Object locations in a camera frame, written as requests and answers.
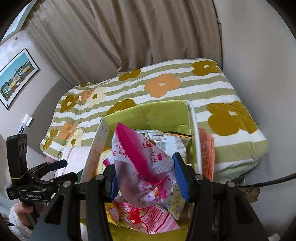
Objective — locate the person's left hand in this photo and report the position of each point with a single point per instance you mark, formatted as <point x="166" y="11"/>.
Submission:
<point x="21" y="211"/>

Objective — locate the white tissue roll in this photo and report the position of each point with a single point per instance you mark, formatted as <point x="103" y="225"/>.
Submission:
<point x="27" y="120"/>

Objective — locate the floral striped quilt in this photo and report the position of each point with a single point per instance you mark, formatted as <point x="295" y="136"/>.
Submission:
<point x="239" y="143"/>

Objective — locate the pink marshmallow bag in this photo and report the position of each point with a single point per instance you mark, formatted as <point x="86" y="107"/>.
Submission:
<point x="149" y="220"/>

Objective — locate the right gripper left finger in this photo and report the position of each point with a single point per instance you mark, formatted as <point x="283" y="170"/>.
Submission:
<point x="61" y="219"/>

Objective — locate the black lamp stand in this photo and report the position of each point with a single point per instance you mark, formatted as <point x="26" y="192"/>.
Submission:
<point x="269" y="183"/>

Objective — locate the cream orange snack bag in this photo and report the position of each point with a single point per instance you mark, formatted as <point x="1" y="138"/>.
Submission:
<point x="105" y="159"/>

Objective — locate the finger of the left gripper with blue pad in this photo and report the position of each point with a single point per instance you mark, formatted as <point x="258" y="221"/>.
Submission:
<point x="57" y="165"/>

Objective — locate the pink strawberry rice snack bag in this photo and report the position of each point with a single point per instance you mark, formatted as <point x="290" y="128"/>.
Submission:
<point x="145" y="174"/>

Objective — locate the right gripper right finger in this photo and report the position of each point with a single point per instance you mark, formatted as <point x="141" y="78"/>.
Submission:
<point x="221" y="212"/>

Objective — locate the green cardboard box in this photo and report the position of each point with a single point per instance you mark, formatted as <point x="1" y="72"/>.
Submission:
<point x="174" y="115"/>

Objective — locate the white fluffy sleeve forearm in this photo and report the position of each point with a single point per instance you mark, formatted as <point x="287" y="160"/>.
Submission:
<point x="21" y="231"/>

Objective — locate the white barcode snack bag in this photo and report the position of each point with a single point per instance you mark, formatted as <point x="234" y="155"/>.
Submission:
<point x="170" y="143"/>

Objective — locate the blue white snack bag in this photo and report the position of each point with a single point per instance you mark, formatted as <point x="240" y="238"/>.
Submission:
<point x="176" y="203"/>

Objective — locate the framed houses picture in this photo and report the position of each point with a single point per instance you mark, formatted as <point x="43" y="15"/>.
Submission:
<point x="15" y="75"/>

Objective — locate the grey headboard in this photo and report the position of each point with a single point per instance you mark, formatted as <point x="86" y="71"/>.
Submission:
<point x="42" y="117"/>

